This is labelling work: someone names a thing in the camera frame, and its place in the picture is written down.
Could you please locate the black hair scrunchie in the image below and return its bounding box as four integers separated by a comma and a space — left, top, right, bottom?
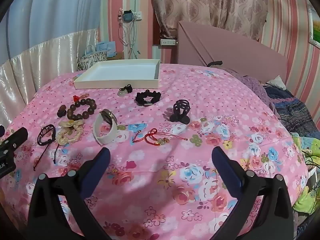
135, 89, 162, 107

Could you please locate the white pillow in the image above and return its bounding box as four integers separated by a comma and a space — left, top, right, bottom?
266, 75, 287, 90

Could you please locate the bundle of hanging cables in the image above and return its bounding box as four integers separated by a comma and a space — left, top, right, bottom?
117, 9, 140, 59

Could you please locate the jade pendant with black cord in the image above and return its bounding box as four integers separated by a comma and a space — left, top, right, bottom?
117, 84, 133, 97

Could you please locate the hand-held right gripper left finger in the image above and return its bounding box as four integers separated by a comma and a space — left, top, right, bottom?
27, 147, 111, 240

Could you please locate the dark knitted blanket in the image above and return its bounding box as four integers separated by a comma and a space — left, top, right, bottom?
265, 85, 320, 140

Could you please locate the green cartoon blanket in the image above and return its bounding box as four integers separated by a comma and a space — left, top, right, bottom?
291, 132, 320, 215

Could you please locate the brown wooden bead bracelet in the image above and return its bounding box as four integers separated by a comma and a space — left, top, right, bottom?
57, 94, 97, 121

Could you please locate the white strap wristwatch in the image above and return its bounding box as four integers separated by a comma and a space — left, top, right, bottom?
93, 109, 118, 145

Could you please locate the pink padded headboard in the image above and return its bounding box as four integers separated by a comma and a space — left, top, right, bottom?
177, 21, 288, 85

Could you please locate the white shallow tray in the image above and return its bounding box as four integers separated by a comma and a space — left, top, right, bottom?
73, 59, 161, 90

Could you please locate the blue pouch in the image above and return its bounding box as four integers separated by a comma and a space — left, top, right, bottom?
122, 10, 134, 24

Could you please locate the framed wall picture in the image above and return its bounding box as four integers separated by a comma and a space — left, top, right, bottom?
306, 5, 320, 53

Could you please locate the dark braided cord bracelet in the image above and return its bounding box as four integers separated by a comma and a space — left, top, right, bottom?
33, 124, 60, 172

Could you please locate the red string bracelet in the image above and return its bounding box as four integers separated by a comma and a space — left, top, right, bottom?
132, 128, 188, 147

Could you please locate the pink patterned curtain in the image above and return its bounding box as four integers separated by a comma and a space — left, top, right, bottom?
151, 0, 269, 42

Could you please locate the black and white tote bag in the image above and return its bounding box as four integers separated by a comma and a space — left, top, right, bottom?
77, 45, 108, 71

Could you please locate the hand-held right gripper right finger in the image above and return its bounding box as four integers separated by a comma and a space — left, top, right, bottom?
211, 146, 294, 240

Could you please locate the black hair claw clip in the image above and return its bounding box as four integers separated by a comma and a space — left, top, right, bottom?
164, 99, 190, 125

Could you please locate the cream satin curtain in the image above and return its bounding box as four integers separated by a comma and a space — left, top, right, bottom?
0, 29, 99, 128

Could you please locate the pale blue gift bag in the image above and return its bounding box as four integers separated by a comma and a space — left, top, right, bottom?
96, 41, 116, 58

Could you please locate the purple dotted cloth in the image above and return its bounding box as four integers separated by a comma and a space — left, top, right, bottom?
225, 67, 275, 115

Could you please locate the cream hair scrunchie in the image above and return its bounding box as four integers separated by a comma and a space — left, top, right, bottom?
55, 119, 85, 145

